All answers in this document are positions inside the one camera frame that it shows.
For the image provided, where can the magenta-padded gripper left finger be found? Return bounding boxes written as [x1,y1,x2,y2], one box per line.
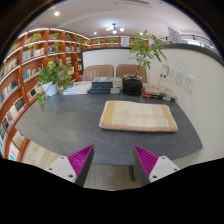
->
[45,144,95,187]

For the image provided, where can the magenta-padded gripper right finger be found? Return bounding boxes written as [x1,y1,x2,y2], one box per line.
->
[133,144,181,187]

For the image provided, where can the beige and yellow striped towel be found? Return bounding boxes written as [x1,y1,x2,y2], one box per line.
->
[98,99,179,133]

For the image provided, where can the red-spined book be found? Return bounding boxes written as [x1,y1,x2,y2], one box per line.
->
[142,92,173,102]

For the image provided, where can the white thick book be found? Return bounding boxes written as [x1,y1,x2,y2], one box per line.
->
[62,89,90,96]

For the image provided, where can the ivy plant in white pot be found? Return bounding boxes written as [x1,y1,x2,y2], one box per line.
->
[34,61,77,106]

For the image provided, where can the white picture book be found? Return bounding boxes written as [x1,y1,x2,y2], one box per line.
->
[66,80,93,93]

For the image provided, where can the thick blue-spined book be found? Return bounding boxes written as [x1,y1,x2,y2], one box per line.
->
[89,87,123,95]
[90,76,124,89]

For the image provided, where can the tall plant in black pot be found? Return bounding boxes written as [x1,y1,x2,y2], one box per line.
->
[121,29,168,96]

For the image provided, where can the small white card sign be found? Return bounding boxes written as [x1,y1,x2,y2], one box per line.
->
[158,64,171,88]

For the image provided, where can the tan upholstered chair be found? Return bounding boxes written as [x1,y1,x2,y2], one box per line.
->
[115,63,148,84]
[82,64,115,82]

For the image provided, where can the orange bookshelf unit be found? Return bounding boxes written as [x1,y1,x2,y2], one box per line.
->
[0,27,150,163]

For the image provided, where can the white framed shelf sign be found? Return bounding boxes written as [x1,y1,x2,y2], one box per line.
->
[120,36,130,48]

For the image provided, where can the ceiling chandelier lamp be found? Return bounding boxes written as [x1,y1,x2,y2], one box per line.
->
[105,23,126,35]

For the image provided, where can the ceiling air vent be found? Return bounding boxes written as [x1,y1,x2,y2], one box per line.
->
[114,0,151,6]

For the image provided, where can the white wall socket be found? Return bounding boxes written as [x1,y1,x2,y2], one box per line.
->
[183,74,196,94]
[174,69,185,87]

